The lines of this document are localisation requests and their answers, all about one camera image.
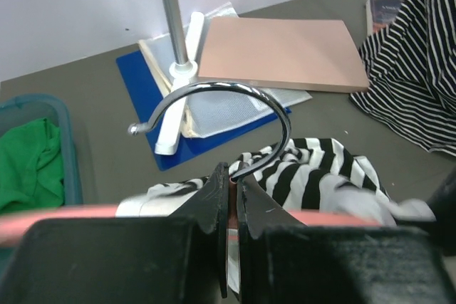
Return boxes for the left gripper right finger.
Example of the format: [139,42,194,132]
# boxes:
[237,175,303,303]

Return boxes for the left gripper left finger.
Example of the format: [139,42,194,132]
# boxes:
[171,162,229,299]

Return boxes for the black white striped tank top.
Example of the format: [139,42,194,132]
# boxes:
[115,138,441,293]

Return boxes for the pink hanger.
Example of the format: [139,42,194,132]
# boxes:
[0,80,382,248]

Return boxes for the blue mat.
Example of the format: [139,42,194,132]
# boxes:
[116,51,277,171]

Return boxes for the clothes rack metal white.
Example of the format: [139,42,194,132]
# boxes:
[155,0,205,156]

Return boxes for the pink brown board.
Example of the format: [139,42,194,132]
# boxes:
[198,16,369,93]

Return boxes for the green cloth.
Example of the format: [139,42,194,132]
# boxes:
[1,117,65,214]

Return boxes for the teal plastic bin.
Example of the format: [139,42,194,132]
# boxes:
[1,93,83,206]

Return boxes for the thin striped black white garment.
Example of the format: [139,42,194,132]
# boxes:
[350,0,455,155]

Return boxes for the dark blue book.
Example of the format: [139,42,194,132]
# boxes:
[366,0,403,36]

